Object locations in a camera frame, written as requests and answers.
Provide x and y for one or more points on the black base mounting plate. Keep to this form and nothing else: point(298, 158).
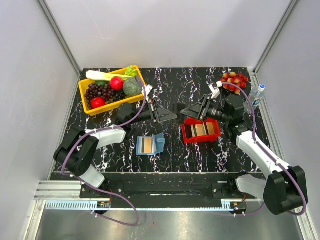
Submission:
point(216, 185)

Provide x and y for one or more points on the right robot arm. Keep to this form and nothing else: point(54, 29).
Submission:
point(284, 189)

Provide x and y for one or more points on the yellow plastic tray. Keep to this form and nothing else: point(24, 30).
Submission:
point(110, 105)

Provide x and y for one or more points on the white green leek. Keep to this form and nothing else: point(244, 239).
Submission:
point(129, 72)

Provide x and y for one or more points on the lychee fruit cluster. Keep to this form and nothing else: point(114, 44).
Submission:
point(237, 79)

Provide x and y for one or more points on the stack of credit cards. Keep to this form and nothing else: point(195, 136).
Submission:
point(203, 129)

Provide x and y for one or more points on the dark blue grape bunch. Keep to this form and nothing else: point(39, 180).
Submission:
point(119, 95)

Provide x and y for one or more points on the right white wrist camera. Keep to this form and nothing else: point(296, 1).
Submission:
point(215, 89)

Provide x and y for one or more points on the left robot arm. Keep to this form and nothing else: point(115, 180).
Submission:
point(76, 152)

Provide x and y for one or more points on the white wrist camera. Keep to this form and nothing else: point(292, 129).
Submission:
point(215, 89)
point(146, 90)

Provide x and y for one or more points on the clear water bottle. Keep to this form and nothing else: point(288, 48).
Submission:
point(255, 97)

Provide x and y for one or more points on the purple grape bunch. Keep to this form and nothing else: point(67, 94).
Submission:
point(105, 92)

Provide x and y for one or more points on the red apple lower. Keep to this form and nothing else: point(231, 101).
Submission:
point(97, 102)

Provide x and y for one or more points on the green lime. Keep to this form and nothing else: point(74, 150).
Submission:
point(102, 83)

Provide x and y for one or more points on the red apple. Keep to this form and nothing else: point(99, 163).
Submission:
point(97, 102)
point(116, 83)

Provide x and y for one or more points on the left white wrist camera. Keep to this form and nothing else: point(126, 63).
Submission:
point(146, 90)

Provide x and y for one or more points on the green cantaloupe melon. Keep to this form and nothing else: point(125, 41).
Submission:
point(133, 86)

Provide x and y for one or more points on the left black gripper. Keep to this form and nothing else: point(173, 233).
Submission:
point(160, 114)

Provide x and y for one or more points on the red plastic bin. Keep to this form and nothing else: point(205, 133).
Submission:
point(187, 136)

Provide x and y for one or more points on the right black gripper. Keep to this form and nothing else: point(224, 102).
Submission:
point(199, 110)

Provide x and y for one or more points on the red apple upper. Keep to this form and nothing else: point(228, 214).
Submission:
point(116, 83)

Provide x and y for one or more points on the blue card holder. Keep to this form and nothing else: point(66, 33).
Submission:
point(159, 145)

